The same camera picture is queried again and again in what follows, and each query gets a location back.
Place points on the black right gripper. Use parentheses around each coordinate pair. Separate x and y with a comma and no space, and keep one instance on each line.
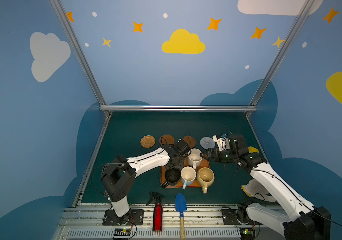
(213,155)

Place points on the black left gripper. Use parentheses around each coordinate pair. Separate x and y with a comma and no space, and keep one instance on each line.
(178,162)

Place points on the grey felt round coaster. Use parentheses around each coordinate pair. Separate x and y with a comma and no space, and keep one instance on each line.
(207,142)

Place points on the white speckled mug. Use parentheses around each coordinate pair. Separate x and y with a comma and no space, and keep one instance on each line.
(194,158)

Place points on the brown wooden round coaster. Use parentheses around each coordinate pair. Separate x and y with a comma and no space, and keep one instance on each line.
(166,140)

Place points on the black mug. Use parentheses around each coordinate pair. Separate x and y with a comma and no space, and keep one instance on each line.
(172,177)

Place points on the woven rattan round coaster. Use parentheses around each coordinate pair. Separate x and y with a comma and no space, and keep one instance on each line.
(148,141)

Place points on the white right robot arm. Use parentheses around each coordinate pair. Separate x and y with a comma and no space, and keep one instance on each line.
(301,219)

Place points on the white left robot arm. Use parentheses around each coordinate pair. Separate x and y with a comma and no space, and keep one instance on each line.
(119,176)

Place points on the yellow beige mug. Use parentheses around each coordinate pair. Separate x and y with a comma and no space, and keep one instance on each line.
(205,178)

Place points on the light blue mug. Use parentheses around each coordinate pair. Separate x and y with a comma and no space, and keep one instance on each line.
(188,175)

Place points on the yellow toy shovel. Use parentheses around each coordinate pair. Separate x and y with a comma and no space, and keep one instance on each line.
(253,150)

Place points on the blue garden trowel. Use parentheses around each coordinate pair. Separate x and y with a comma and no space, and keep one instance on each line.
(181,207)

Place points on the white work glove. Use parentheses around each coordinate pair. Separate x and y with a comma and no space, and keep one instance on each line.
(257,190)

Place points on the red spray bottle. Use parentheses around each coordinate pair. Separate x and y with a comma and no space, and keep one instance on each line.
(158,211)

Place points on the right circuit board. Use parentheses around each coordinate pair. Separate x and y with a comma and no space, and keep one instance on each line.
(247,234)

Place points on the circuit board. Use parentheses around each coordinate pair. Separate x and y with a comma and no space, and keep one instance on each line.
(247,234)
(125,233)

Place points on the left circuit board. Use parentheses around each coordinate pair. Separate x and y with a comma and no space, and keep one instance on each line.
(125,233)

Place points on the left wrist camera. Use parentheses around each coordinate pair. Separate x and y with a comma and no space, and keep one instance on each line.
(181,145)

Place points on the aluminium horizontal back rail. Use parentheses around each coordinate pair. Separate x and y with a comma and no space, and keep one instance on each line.
(132,108)

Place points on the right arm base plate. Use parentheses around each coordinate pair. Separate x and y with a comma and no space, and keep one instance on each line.
(234,216)

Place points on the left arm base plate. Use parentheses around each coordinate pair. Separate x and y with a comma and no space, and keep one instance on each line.
(131,217)

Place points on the aluminium left corner post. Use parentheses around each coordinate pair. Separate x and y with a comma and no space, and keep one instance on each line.
(65,22)

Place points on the aluminium corner post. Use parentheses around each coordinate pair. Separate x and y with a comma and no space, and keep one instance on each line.
(65,22)
(293,32)

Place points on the aluminium right corner post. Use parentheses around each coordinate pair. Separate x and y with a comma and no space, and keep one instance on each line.
(293,32)

